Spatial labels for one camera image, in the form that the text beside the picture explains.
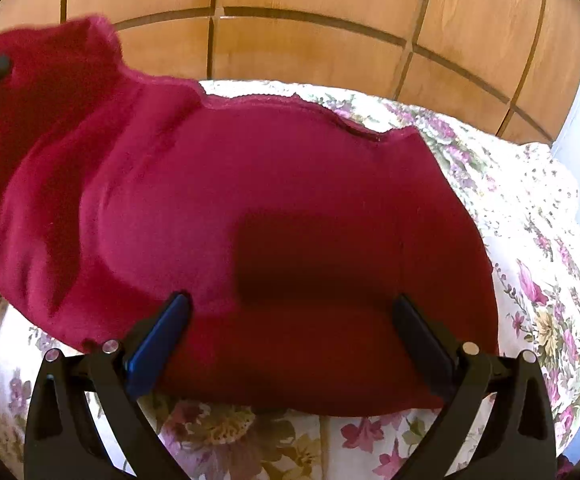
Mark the small-print floral pillow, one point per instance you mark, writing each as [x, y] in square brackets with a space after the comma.
[549, 185]

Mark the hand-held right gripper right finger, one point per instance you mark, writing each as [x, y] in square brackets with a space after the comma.
[419, 340]

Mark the red embroidered sweater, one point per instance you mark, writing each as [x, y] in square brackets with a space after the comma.
[270, 185]

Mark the floral bed sheet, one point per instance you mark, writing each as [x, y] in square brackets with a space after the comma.
[544, 320]

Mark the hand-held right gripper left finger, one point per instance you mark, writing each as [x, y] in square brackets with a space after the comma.
[157, 345]

